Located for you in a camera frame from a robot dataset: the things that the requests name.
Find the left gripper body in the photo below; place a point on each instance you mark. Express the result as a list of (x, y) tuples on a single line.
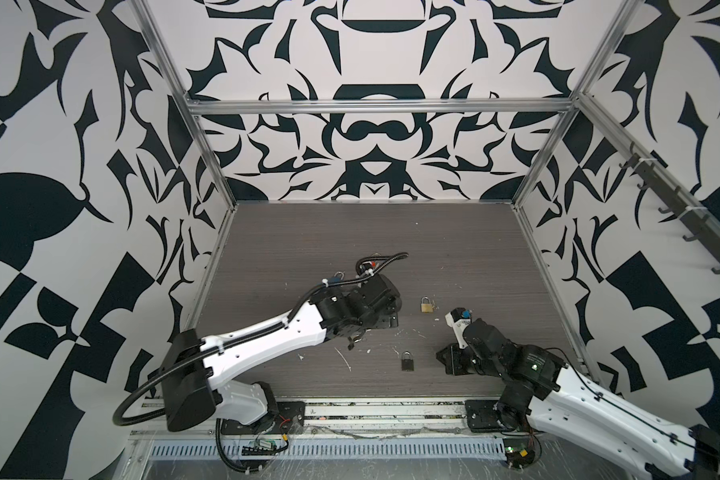
[(389, 318)]

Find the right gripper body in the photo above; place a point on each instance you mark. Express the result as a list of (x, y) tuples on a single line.
[(460, 361)]

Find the large brass padlock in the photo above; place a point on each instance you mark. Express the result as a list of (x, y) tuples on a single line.
[(427, 305)]

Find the black padlock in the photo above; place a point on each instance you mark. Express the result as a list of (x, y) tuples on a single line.
[(407, 362)]

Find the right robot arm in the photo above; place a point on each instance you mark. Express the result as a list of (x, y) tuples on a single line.
[(544, 393)]

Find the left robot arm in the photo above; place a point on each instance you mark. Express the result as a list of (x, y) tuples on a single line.
[(198, 378)]

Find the right circuit board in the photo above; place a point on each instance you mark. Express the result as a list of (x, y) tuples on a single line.
[(518, 455)]

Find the circuit board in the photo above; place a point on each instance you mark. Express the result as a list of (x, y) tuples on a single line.
[(518, 455), (265, 447)]

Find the left circuit board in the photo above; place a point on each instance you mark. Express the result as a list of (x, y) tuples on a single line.
[(265, 447)]

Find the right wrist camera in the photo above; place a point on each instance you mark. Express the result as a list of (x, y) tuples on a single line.
[(458, 320)]

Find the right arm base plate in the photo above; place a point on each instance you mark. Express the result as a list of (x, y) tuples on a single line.
[(496, 416)]

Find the aluminium front rail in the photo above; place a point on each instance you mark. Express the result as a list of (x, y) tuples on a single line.
[(384, 414)]

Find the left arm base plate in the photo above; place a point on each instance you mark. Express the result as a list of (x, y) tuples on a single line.
[(284, 411)]

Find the white cable duct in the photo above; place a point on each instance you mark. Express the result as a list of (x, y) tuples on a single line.
[(492, 449)]

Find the wall hook rack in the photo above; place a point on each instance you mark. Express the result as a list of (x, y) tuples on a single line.
[(677, 201)]

